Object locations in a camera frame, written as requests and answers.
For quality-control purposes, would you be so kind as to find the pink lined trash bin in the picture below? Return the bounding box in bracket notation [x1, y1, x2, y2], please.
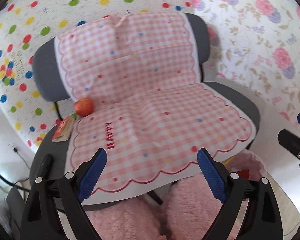
[222, 150, 267, 181]

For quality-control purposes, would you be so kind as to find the pink fuzzy right trousers leg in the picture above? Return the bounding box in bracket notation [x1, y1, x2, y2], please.
[161, 174, 222, 239]

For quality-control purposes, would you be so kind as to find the pink fuzzy trousers leg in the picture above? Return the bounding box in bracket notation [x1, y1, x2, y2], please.
[87, 197, 167, 240]
[161, 174, 222, 239]

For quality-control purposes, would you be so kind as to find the grey office chair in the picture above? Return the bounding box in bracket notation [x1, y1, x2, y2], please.
[28, 12, 261, 210]

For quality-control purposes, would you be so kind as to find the red apple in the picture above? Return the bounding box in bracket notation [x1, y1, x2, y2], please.
[74, 98, 94, 117]

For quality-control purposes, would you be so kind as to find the pink gingham cloth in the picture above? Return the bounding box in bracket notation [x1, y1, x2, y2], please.
[53, 11, 257, 205]

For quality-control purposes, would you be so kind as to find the black power cable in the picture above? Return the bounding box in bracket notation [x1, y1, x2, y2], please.
[0, 147, 32, 193]

